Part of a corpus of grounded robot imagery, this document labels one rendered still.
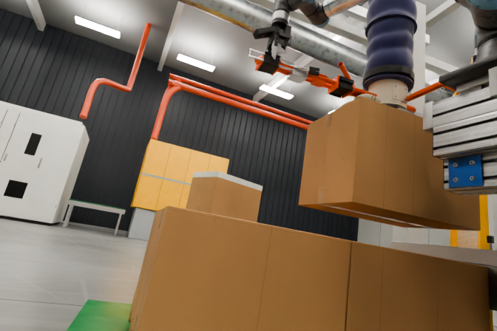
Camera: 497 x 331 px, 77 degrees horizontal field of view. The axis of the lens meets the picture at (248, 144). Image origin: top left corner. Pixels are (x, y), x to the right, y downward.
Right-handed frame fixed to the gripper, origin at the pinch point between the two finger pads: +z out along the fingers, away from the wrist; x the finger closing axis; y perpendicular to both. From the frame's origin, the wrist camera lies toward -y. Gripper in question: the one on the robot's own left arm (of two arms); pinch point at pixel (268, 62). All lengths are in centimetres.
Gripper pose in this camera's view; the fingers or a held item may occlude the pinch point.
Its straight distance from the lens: 135.4
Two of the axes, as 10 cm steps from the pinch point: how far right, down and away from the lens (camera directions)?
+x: -3.1, 2.2, 9.3
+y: 9.4, 2.4, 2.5
